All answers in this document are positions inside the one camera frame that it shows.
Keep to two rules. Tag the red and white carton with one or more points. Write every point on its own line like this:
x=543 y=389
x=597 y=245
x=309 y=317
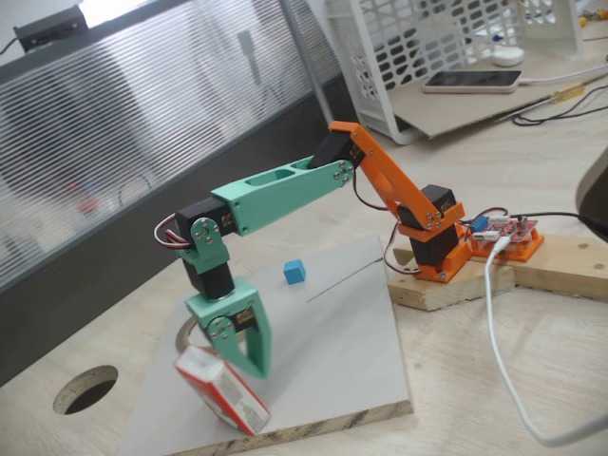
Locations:
x=228 y=394

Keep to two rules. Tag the blue cube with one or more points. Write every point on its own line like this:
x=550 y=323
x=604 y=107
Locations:
x=294 y=273

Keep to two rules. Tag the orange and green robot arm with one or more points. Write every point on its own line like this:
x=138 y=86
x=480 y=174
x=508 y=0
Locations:
x=285 y=195

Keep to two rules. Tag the black depth camera sensor bar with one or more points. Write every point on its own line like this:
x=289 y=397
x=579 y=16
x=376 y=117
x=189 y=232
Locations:
x=47 y=28

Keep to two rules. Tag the white laminated particle board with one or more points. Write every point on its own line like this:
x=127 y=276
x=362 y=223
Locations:
x=332 y=342

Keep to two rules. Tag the ribbed glass desk partition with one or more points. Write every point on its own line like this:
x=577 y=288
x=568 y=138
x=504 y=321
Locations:
x=142 y=142

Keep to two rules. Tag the pale wooden base block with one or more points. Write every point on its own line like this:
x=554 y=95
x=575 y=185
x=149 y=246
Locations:
x=456 y=287

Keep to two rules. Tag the red circuit board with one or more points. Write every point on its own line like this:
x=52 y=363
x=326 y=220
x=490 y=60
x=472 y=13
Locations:
x=508 y=228

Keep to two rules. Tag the brown cardboard sheet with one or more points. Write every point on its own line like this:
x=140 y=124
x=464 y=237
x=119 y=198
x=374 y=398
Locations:
x=465 y=111

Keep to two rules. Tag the white perforated plastic basket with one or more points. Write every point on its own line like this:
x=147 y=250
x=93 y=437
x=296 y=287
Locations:
x=404 y=43

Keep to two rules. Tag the pale wooden plank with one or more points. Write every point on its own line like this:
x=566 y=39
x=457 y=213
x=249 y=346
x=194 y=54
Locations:
x=565 y=271

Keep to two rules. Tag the smartphone with pink case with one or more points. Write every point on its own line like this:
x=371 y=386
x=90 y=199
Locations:
x=470 y=81

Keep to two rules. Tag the white earbuds case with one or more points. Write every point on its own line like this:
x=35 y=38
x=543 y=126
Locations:
x=507 y=57

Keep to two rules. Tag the grey rounded object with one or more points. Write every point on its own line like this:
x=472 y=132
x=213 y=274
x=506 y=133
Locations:
x=596 y=190

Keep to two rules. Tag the orange circuit board mount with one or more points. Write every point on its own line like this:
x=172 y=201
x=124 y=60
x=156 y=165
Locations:
x=527 y=252

